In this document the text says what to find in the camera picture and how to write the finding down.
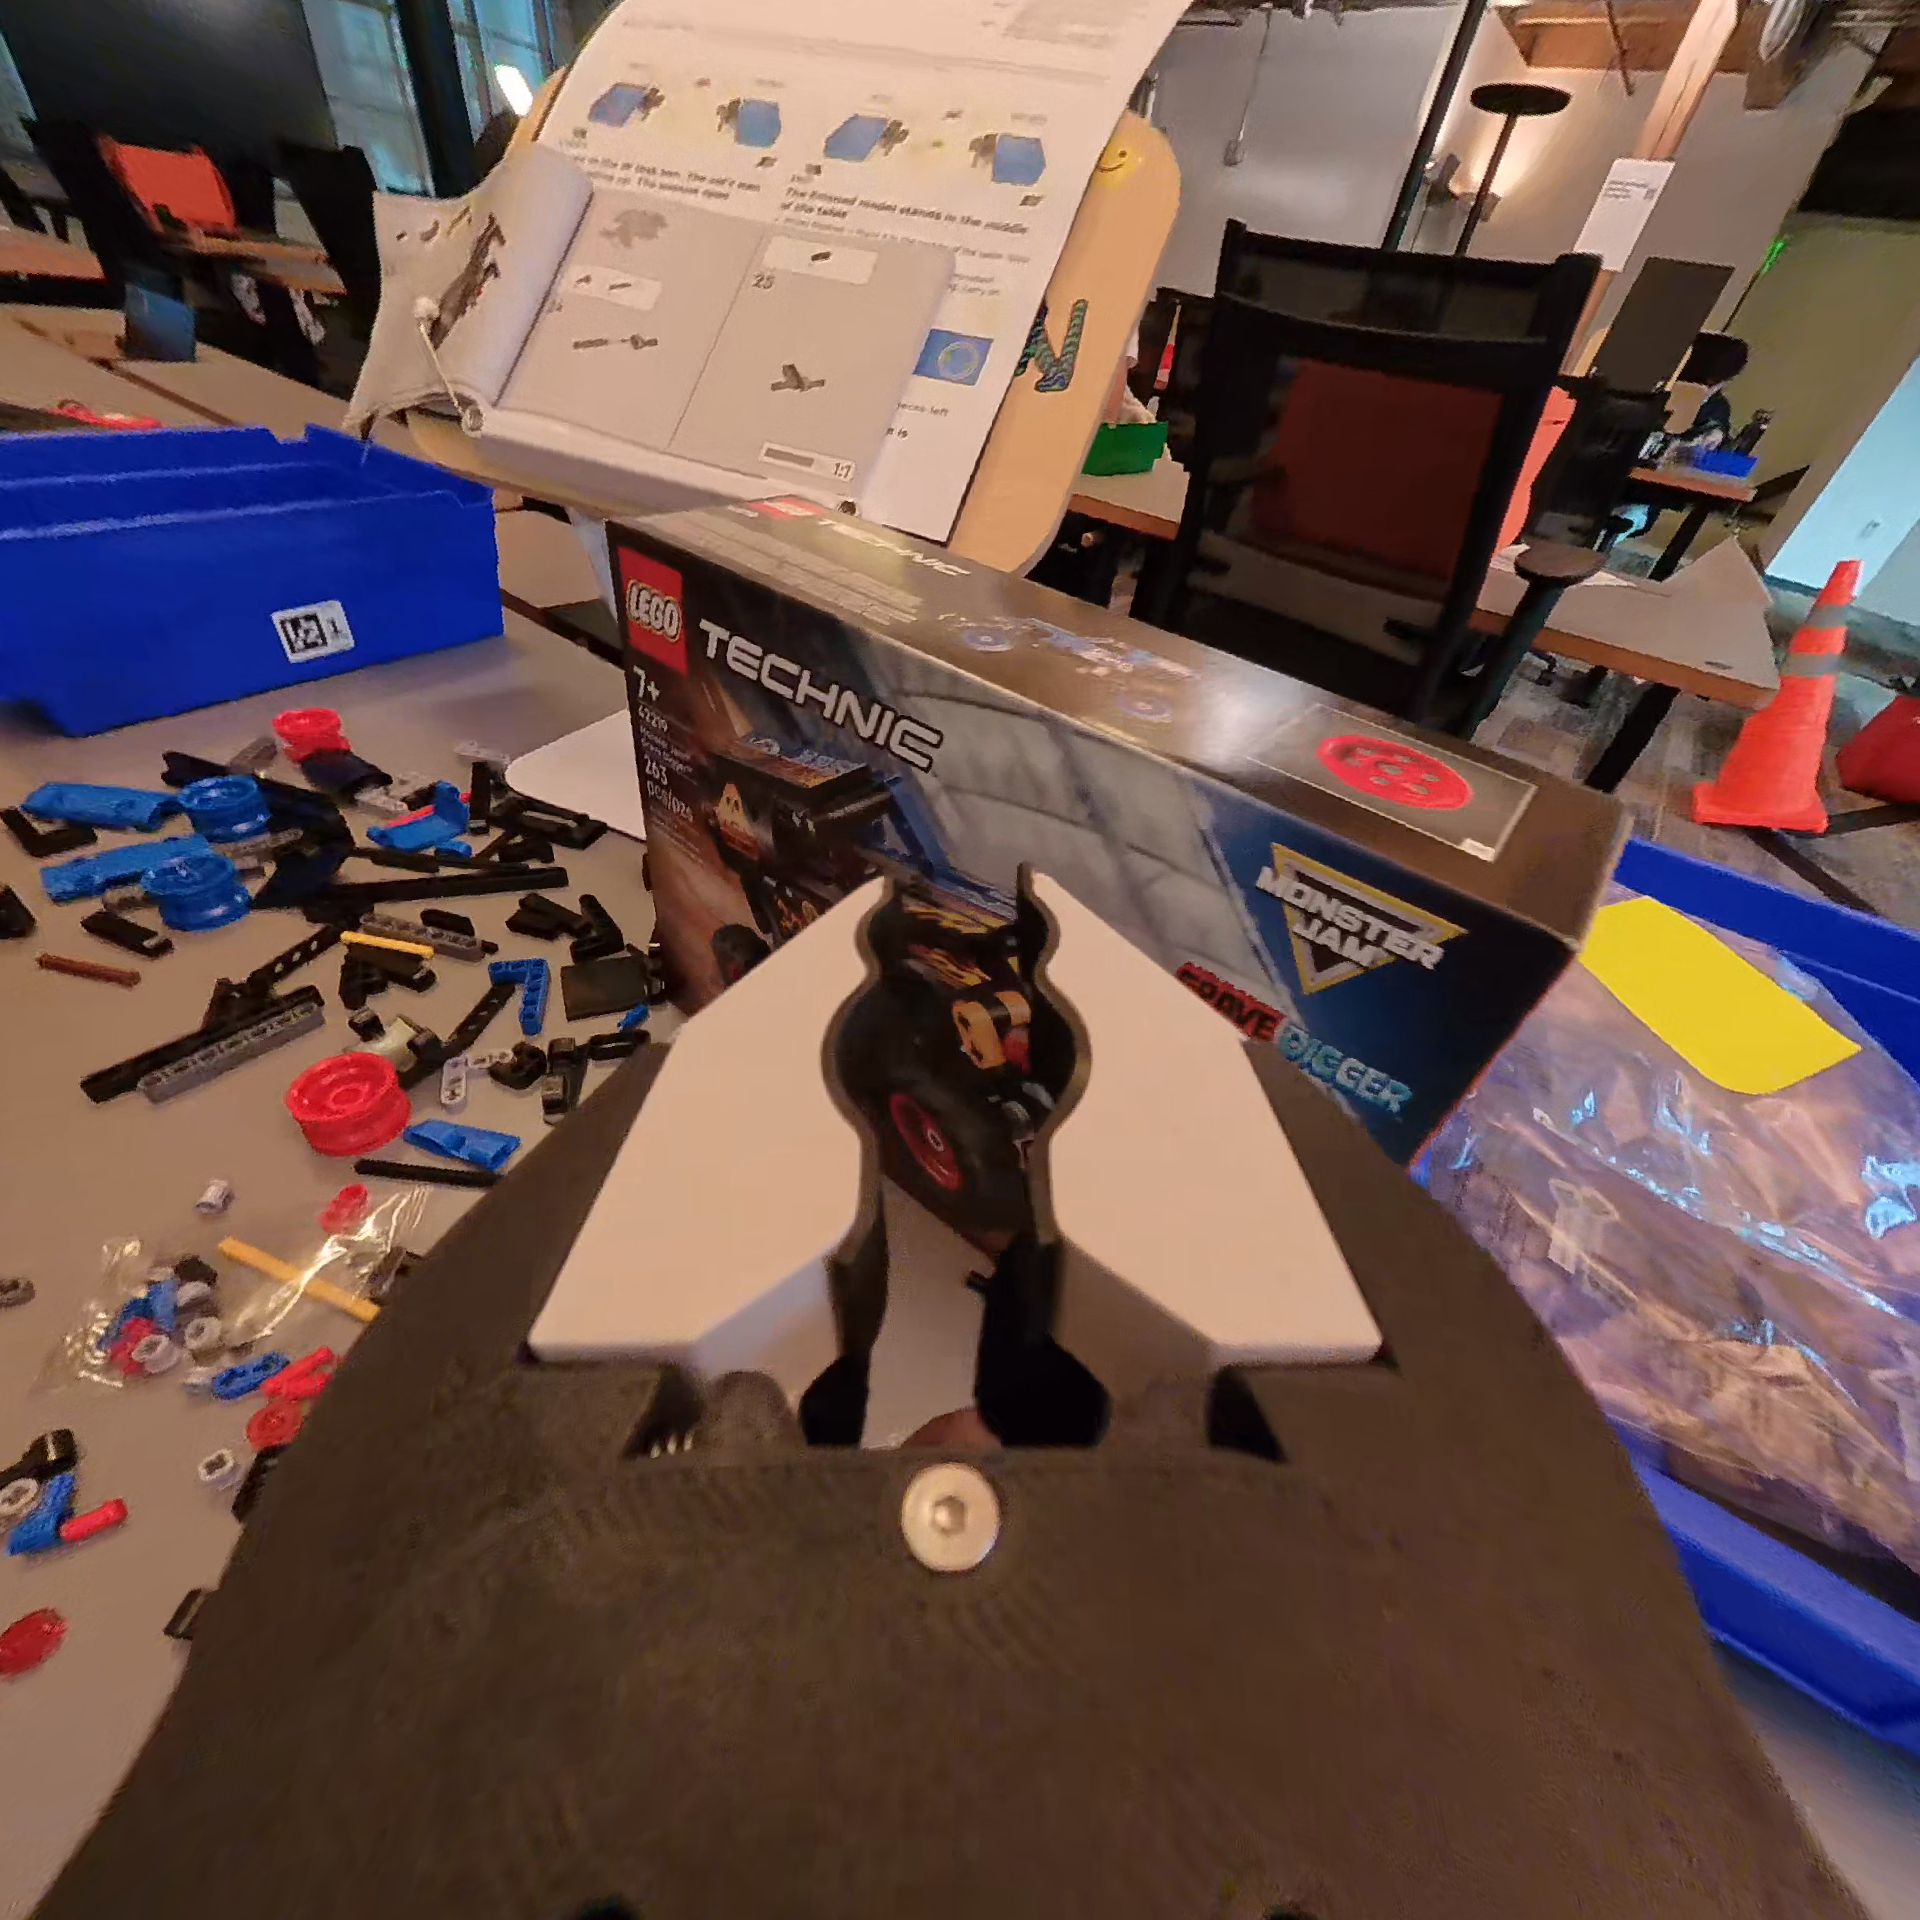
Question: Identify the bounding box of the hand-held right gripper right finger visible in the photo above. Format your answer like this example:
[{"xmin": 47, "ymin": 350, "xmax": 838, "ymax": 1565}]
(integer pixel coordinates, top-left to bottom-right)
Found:
[{"xmin": 1015, "ymin": 867, "xmax": 1385, "ymax": 1387}]

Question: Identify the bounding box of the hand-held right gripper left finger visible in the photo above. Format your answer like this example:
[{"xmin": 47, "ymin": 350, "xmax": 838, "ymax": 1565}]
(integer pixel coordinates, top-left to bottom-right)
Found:
[{"xmin": 525, "ymin": 880, "xmax": 891, "ymax": 1387}]

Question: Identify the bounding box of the pile of black beams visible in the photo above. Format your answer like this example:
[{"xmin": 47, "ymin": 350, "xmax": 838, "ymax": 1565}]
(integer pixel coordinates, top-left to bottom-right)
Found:
[{"xmin": 0, "ymin": 746, "xmax": 670, "ymax": 1189}]

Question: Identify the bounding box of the grey desk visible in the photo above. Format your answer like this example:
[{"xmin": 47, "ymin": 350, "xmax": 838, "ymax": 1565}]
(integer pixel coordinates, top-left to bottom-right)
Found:
[{"xmin": 0, "ymin": 307, "xmax": 1920, "ymax": 1920}]

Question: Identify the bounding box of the small clear plastic bag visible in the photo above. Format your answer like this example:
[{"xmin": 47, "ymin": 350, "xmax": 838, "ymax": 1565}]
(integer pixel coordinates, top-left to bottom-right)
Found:
[{"xmin": 52, "ymin": 1185, "xmax": 440, "ymax": 1387}]

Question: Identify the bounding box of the medium grey beam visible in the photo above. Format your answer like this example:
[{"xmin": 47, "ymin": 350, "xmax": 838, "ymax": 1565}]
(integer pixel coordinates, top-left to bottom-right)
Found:
[{"xmin": 361, "ymin": 905, "xmax": 496, "ymax": 968}]

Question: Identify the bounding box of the long yellow axle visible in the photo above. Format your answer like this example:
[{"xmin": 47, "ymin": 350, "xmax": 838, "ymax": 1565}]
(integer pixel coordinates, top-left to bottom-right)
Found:
[{"xmin": 216, "ymin": 1234, "xmax": 385, "ymax": 1328}]

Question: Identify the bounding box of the blue hinged panel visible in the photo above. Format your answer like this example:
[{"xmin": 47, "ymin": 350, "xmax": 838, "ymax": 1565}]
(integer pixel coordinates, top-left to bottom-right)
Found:
[{"xmin": 371, "ymin": 779, "xmax": 481, "ymax": 861}]

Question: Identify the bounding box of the long grey beam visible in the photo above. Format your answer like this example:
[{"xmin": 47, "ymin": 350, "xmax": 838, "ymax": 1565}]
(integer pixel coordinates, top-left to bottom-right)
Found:
[{"xmin": 143, "ymin": 1037, "xmax": 331, "ymax": 1107}]

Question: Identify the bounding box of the monster truck toy set box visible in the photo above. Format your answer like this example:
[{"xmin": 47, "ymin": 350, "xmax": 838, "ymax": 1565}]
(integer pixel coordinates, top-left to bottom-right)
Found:
[{"xmin": 607, "ymin": 502, "xmax": 1636, "ymax": 1185}]

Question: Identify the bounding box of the large clear plastic bag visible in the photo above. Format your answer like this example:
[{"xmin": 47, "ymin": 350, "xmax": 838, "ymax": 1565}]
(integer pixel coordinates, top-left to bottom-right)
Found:
[{"xmin": 1421, "ymin": 882, "xmax": 1920, "ymax": 1565}]

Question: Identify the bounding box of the yellow paper note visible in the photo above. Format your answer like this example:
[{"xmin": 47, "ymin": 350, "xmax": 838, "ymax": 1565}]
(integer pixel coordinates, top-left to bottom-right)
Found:
[{"xmin": 1580, "ymin": 893, "xmax": 1866, "ymax": 1098}]

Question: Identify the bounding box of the blue flat panel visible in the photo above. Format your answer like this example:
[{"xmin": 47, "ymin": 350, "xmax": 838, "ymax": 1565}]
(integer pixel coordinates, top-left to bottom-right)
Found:
[
  {"xmin": 41, "ymin": 839, "xmax": 169, "ymax": 905},
  {"xmin": 23, "ymin": 779, "xmax": 190, "ymax": 831}
]

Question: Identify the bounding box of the orange traffic cone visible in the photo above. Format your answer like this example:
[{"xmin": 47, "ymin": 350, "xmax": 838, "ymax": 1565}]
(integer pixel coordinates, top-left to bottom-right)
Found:
[{"xmin": 1692, "ymin": 556, "xmax": 1872, "ymax": 839}]

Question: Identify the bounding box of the black chair red back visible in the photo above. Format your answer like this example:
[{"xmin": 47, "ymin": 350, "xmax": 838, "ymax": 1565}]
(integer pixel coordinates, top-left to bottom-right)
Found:
[{"xmin": 1129, "ymin": 220, "xmax": 1605, "ymax": 721}]

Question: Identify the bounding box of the blue tagged plastic bin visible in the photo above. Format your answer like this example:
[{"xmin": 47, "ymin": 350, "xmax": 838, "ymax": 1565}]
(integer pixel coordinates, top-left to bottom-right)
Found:
[{"xmin": 0, "ymin": 425, "xmax": 508, "ymax": 740}]

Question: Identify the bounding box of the book stand with white base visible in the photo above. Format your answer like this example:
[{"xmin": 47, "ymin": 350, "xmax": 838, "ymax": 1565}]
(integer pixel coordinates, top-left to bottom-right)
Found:
[{"xmin": 399, "ymin": 107, "xmax": 1192, "ymax": 850}]

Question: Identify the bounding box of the printed instruction sheet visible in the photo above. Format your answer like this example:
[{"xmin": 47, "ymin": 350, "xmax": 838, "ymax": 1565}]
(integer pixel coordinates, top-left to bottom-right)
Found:
[{"xmin": 535, "ymin": 0, "xmax": 1203, "ymax": 544}]

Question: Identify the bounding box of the black floor lamp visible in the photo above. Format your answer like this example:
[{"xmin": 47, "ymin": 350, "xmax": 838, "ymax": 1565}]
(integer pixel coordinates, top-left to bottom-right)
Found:
[{"xmin": 1460, "ymin": 84, "xmax": 1575, "ymax": 249}]

